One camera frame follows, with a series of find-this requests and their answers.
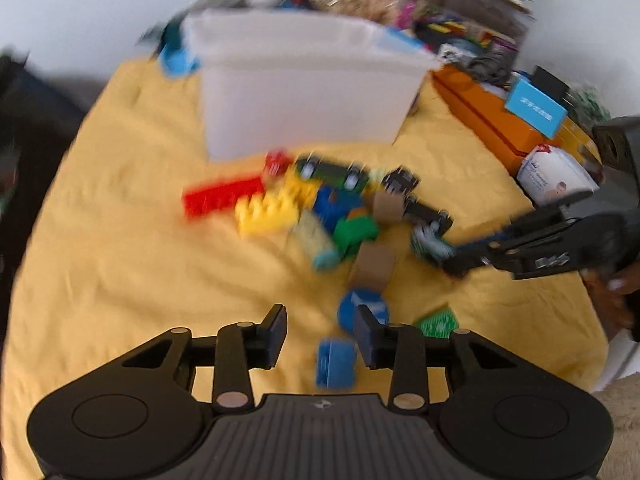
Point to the green toy baseplate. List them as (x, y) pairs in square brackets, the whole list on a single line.
[(440, 321)]

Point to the dark chair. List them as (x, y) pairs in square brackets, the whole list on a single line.
[(30, 125)]

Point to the small green plant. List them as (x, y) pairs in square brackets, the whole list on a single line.
[(590, 102)]

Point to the yellow tablecloth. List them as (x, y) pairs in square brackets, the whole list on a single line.
[(125, 235)]

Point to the clear plastic jar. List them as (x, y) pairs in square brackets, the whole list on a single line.
[(450, 5)]

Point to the wooden cube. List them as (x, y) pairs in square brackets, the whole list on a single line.
[(372, 265), (387, 207)]

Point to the teal box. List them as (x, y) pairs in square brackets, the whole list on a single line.
[(172, 35)]

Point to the long red toy brick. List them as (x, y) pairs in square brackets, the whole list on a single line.
[(220, 197)]

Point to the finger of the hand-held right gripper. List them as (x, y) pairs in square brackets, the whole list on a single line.
[(470, 264), (530, 227)]

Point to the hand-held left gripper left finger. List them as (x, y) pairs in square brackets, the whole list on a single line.
[(275, 335)]

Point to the small red toy brick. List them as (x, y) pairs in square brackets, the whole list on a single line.
[(277, 164)]

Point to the small black toy car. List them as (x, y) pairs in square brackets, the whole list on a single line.
[(400, 180)]

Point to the orange box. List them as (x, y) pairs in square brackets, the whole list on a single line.
[(490, 120)]

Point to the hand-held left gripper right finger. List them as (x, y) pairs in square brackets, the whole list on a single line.
[(365, 337)]

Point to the green toy brick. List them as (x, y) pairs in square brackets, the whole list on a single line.
[(355, 232)]

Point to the person's right hand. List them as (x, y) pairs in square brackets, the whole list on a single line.
[(612, 300)]

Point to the yellow box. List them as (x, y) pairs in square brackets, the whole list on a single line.
[(575, 135)]

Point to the black box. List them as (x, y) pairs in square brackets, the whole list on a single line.
[(547, 82)]

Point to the long black toy car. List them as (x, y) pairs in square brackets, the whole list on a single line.
[(425, 212)]

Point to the light blue toy brick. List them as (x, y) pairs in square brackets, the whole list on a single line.
[(335, 362)]

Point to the yellow toy brick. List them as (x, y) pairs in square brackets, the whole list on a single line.
[(265, 212)]

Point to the white tissue pack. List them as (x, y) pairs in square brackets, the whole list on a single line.
[(550, 172)]

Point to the white plastic bin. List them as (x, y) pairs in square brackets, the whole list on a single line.
[(300, 90)]

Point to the teal toy piece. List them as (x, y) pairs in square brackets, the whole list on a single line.
[(430, 245)]

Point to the green and black toy vehicle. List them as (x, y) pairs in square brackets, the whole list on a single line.
[(325, 170)]

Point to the blue round toy sign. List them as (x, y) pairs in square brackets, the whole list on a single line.
[(347, 310)]

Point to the blue card box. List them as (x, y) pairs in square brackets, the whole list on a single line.
[(535, 107)]

